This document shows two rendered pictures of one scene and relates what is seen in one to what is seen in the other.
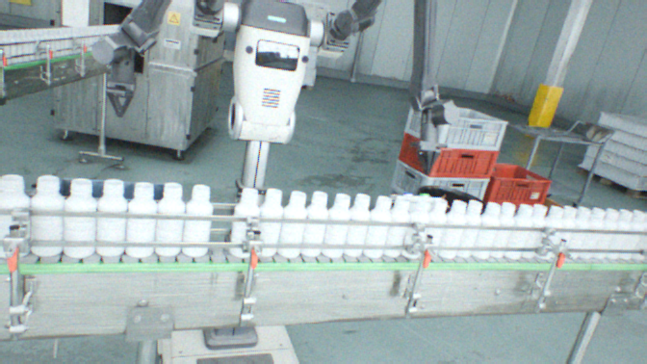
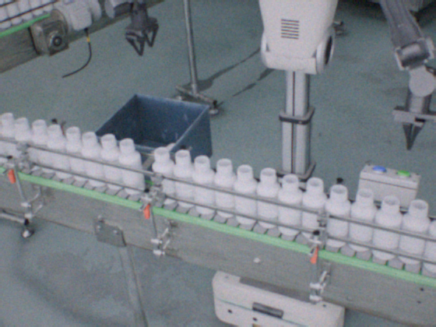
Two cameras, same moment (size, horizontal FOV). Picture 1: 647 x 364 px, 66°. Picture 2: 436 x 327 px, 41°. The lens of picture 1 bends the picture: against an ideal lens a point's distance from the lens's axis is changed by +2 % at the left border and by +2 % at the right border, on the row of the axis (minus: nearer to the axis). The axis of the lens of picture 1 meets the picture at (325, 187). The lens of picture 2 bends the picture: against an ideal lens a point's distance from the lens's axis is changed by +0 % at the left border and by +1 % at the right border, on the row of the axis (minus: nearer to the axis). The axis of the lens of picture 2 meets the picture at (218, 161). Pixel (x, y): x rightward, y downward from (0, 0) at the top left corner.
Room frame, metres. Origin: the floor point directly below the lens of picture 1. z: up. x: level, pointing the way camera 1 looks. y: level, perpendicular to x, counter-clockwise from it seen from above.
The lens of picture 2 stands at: (0.36, -0.90, 2.05)
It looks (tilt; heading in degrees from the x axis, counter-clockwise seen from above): 36 degrees down; 50
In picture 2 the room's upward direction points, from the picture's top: 5 degrees counter-clockwise
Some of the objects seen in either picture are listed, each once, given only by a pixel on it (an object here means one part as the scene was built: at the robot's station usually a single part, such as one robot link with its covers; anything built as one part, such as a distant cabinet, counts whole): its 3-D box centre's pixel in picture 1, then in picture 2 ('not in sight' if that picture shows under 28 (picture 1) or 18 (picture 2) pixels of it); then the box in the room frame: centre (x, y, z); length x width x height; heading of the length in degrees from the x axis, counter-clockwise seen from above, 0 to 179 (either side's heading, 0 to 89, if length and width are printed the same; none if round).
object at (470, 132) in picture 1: (454, 126); not in sight; (3.62, -0.85, 1.00); 0.61 x 0.41 x 0.22; 120
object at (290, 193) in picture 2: (377, 226); (290, 205); (1.20, -0.16, 1.08); 0.06 x 0.06 x 0.17
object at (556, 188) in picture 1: (546, 162); not in sight; (5.55, -2.42, 0.49); 1.05 x 0.55 x 0.99; 113
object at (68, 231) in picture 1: (80, 218); (60, 151); (0.92, 0.49, 1.08); 0.06 x 0.06 x 0.17
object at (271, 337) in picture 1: (228, 339); (293, 251); (1.72, 0.27, 0.24); 0.68 x 0.53 x 0.41; 23
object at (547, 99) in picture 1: (542, 112); not in sight; (10.53, -4.15, 0.55); 0.40 x 0.40 x 1.10; 23
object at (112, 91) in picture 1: (120, 99); (140, 40); (1.33, 0.61, 1.25); 0.07 x 0.07 x 0.09; 20
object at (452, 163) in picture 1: (447, 155); not in sight; (3.63, -0.86, 0.78); 0.61 x 0.41 x 0.22; 120
